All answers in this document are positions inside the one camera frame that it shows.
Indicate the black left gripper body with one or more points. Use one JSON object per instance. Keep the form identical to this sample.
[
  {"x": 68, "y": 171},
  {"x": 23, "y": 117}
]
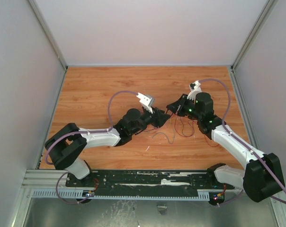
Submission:
[{"x": 147, "y": 118}]

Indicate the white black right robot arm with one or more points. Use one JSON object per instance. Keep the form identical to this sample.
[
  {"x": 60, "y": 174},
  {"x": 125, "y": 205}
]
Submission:
[{"x": 261, "y": 176}]

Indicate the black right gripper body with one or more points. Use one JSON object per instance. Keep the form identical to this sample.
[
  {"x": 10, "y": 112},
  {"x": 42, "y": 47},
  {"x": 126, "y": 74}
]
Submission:
[{"x": 181, "y": 106}]

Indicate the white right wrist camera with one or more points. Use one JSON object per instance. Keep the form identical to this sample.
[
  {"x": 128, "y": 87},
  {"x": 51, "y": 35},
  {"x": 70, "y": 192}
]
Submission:
[{"x": 194, "y": 90}]

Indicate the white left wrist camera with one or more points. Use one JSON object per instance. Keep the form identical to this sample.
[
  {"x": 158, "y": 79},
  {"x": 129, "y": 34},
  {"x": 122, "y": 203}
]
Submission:
[{"x": 146, "y": 101}]

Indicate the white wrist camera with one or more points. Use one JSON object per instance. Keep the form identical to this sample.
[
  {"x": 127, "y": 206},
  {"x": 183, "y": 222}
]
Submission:
[
  {"x": 146, "y": 101},
  {"x": 194, "y": 90}
]

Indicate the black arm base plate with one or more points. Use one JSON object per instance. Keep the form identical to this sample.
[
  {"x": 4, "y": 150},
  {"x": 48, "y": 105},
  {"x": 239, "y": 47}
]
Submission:
[{"x": 148, "y": 183}]

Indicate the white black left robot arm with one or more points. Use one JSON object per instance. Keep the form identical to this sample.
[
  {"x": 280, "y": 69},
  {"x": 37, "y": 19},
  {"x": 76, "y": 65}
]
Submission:
[{"x": 66, "y": 145}]

